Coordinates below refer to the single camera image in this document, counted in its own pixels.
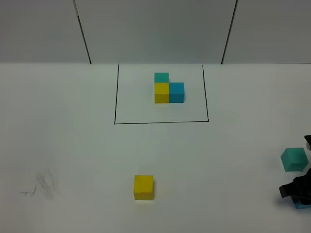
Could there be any template blue foam cube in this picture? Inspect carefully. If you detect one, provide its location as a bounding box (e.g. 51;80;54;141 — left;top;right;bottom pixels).
169;83;185;103

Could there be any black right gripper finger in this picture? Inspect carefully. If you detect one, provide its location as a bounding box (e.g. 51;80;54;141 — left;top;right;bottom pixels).
279;176;311;200

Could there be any template yellow foam cube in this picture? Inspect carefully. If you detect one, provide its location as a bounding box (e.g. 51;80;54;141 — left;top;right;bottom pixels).
154;83;170;103

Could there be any template green foam cube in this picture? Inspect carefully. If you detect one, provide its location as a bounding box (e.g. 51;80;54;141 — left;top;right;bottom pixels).
154;72;169;83

